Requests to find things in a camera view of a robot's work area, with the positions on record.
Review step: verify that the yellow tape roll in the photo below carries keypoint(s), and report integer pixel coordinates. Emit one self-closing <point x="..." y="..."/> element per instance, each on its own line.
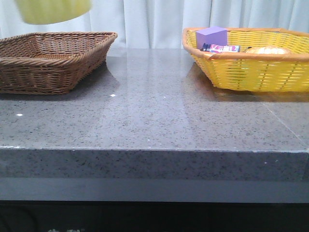
<point x="41" y="12"/>

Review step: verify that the pink labelled small bottle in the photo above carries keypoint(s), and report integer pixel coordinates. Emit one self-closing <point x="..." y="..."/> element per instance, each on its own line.
<point x="214" y="48"/>

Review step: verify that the white curtain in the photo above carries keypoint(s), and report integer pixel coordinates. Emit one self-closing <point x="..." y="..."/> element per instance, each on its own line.
<point x="159" y="23"/>

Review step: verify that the yellow wicker basket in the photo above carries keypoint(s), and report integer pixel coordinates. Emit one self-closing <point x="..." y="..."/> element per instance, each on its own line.
<point x="255" y="72"/>

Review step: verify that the purple cube block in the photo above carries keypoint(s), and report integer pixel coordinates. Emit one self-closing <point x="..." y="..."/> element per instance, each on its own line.
<point x="212" y="35"/>

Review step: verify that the brown wicker basket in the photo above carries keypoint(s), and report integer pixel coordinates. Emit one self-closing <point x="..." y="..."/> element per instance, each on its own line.
<point x="50" y="63"/>

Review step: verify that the pale yellow round fruit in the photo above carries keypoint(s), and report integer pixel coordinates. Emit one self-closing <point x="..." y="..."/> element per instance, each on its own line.
<point x="268" y="50"/>

